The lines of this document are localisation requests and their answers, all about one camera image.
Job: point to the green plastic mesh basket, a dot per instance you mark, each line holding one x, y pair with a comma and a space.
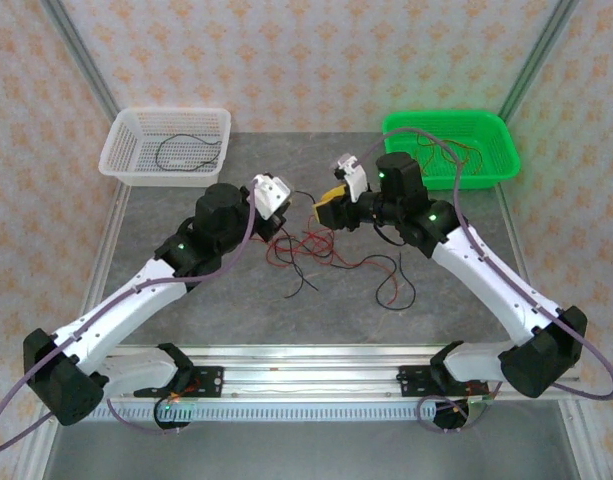
501, 150

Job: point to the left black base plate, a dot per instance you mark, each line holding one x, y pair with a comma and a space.
211, 382

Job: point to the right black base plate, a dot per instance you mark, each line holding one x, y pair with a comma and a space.
413, 381

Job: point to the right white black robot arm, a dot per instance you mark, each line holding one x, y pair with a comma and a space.
486, 280

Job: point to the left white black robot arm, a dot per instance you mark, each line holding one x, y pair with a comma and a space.
116, 310

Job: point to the aluminium mounting rail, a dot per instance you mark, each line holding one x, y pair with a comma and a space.
311, 372

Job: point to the aluminium table side rail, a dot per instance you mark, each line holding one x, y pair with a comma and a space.
511, 235
106, 250

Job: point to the white plastic mesh basket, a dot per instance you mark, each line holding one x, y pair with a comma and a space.
186, 125

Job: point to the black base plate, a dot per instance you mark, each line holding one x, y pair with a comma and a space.
211, 382
413, 381

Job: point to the aluminium frame post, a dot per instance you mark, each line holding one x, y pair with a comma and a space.
81, 55
536, 55

